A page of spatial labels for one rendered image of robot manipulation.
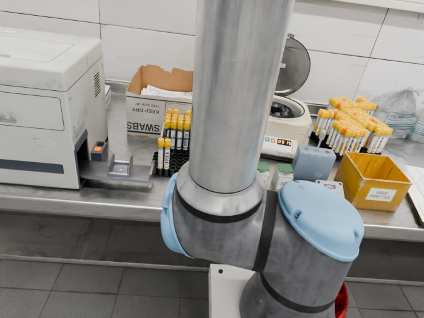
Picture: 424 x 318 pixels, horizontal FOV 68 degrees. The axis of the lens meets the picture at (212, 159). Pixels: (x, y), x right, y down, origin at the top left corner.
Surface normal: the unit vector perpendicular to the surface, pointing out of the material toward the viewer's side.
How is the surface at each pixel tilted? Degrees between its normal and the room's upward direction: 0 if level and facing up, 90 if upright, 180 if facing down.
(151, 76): 89
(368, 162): 90
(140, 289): 0
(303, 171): 90
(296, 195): 8
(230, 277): 5
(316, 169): 90
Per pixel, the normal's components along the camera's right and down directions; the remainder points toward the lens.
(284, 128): -0.14, 0.52
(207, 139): -0.58, 0.47
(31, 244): 0.12, -0.83
